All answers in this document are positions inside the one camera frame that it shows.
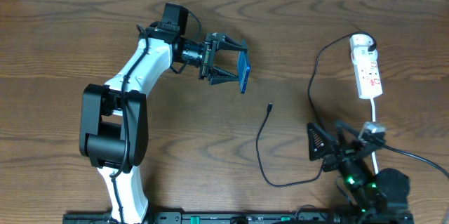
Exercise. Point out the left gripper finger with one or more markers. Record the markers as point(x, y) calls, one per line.
point(223, 42)
point(218, 75)

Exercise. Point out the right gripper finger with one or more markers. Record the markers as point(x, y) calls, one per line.
point(321, 143)
point(341, 125)

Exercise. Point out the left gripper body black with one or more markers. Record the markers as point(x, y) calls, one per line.
point(207, 57)

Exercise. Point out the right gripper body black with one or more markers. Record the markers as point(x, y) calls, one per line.
point(337, 152)

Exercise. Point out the Samsung Galaxy smartphone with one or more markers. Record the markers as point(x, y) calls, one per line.
point(243, 68)

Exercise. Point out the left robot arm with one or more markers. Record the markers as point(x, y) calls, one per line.
point(114, 130)

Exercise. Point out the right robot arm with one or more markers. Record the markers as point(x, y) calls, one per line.
point(378, 197)

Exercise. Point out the white USB charger adapter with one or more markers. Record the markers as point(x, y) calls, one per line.
point(362, 40)

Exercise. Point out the white power strip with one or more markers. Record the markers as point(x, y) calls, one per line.
point(366, 71)

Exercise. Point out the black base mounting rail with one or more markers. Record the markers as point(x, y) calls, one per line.
point(169, 217)

